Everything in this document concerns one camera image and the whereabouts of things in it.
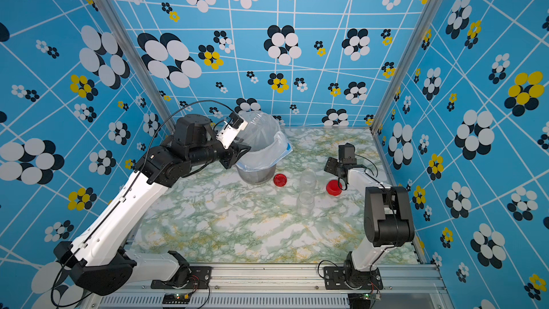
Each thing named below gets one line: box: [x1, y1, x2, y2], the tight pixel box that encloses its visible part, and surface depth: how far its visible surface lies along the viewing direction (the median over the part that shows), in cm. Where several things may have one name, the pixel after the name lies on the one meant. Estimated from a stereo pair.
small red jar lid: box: [273, 173, 288, 187], surface depth 101 cm
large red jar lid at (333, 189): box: [325, 179, 343, 197], surface depth 96 cm
